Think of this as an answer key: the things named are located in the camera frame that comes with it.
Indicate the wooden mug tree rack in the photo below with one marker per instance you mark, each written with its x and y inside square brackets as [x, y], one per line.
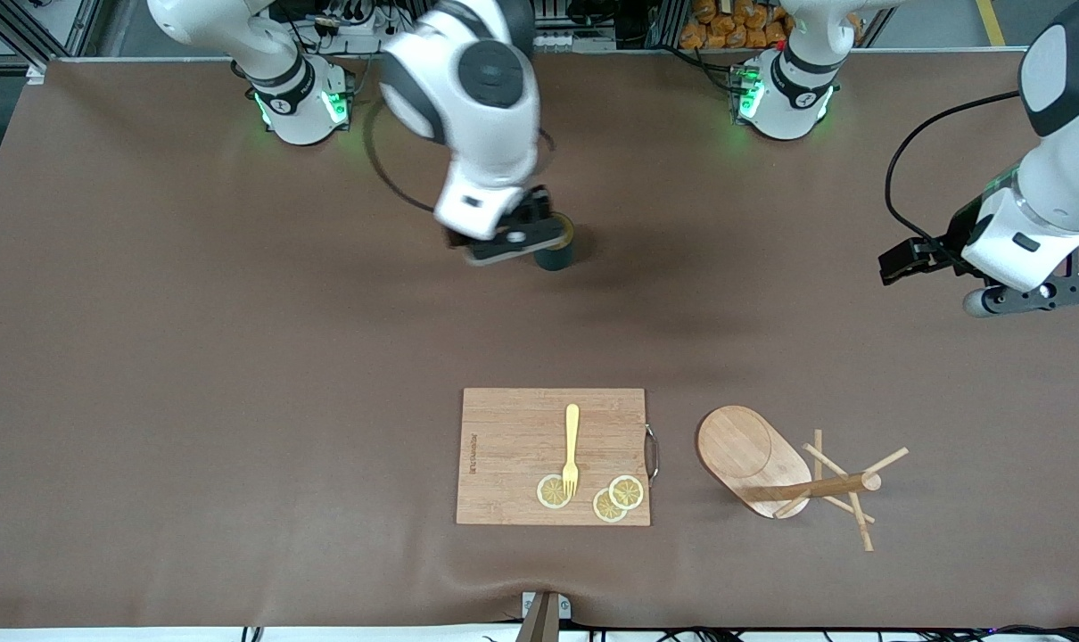
[736, 446]

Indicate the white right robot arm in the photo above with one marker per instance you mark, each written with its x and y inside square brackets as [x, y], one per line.
[490, 134]

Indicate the yellow plastic fork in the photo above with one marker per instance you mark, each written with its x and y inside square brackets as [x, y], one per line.
[572, 437]

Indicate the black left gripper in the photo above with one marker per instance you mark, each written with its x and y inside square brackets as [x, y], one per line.
[955, 237]

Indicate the lemon slice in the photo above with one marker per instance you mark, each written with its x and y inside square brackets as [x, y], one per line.
[627, 490]
[606, 510]
[548, 492]

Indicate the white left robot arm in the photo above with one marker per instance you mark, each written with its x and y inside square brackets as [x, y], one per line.
[785, 102]

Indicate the brown table mat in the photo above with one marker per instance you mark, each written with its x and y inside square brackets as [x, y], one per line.
[236, 357]

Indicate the grey metal camera post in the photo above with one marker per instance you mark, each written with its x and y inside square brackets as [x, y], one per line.
[544, 624]

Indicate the orange snack packets pile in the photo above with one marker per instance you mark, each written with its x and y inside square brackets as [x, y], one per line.
[727, 31]

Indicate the wooden cutting board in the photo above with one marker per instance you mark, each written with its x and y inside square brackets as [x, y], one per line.
[504, 446]

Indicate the white power strip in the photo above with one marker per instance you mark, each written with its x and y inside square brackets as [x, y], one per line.
[352, 27]

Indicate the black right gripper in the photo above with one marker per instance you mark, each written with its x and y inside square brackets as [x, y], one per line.
[534, 209]

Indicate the dark green mug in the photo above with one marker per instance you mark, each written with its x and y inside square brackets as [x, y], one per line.
[557, 259]

